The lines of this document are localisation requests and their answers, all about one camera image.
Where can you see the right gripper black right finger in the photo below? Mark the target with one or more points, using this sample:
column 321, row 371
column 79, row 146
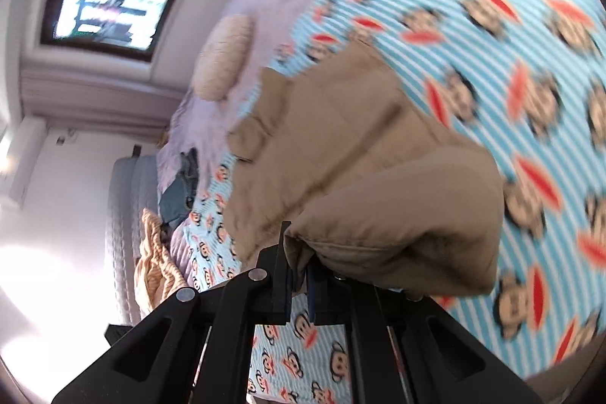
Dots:
column 408, row 351

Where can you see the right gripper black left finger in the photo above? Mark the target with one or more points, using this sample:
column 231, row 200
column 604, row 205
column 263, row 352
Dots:
column 195, row 347

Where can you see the tan puffer jacket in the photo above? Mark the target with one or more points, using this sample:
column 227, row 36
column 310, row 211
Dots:
column 337, row 164

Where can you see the beige striped garment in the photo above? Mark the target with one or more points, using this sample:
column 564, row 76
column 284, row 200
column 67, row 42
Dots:
column 156, row 276

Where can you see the teal folded garment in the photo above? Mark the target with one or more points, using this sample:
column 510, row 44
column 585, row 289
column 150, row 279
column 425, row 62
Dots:
column 176, row 202

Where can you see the grey padded headboard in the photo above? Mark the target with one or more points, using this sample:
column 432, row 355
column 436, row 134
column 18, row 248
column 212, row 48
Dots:
column 133, row 187

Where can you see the cream knitted round pillow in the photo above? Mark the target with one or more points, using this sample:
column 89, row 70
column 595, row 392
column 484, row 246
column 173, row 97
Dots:
column 223, row 56

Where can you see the monkey print blue blanket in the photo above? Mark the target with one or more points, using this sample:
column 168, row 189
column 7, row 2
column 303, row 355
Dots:
column 525, row 79

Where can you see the lavender bed cover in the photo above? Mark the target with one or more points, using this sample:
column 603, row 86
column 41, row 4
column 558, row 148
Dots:
column 265, row 30

